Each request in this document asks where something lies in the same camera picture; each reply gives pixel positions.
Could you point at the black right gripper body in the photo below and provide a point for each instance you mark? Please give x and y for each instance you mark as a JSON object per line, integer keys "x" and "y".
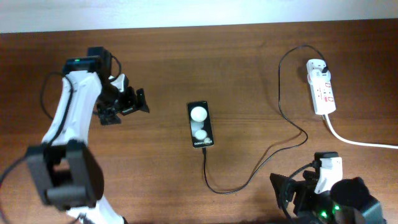
{"x": 321, "y": 203}

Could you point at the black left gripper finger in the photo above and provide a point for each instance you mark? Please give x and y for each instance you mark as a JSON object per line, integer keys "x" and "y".
{"x": 108, "y": 118}
{"x": 141, "y": 101}

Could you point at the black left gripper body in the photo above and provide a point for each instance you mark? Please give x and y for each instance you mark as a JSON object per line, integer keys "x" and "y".
{"x": 122, "y": 101}

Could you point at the black smartphone silver frame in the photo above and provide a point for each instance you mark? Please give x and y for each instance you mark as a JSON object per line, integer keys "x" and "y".
{"x": 200, "y": 124}

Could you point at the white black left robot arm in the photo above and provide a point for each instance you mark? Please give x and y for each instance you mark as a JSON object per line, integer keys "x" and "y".
{"x": 65, "y": 172}

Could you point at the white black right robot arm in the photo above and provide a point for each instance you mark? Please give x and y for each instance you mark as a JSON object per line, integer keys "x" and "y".
{"x": 348, "y": 201}

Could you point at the white charger plug adapter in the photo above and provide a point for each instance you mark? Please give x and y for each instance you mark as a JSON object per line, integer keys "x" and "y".
{"x": 317, "y": 71}

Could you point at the white power strip red switches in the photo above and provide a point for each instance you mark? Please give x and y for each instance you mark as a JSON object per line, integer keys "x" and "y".
{"x": 322, "y": 97}

